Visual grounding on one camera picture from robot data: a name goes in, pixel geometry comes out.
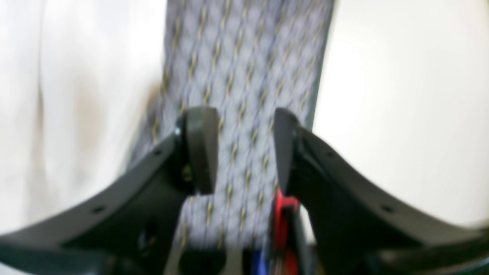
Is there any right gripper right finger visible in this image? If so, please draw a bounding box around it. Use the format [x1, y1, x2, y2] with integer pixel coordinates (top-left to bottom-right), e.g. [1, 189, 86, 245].
[274, 108, 488, 275]

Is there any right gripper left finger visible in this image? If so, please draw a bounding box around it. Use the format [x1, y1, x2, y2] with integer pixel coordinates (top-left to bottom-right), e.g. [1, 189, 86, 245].
[0, 106, 218, 275]

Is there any white T-shirt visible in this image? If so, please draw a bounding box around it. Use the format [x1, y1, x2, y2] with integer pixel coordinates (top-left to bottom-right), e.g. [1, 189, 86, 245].
[0, 0, 167, 233]

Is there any red black clamp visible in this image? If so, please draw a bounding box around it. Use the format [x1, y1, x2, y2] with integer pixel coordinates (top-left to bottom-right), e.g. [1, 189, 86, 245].
[271, 189, 299, 275]

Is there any patterned blue table cloth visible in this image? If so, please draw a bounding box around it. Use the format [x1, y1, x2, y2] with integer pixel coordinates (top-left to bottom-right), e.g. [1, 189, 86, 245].
[130, 0, 334, 259]

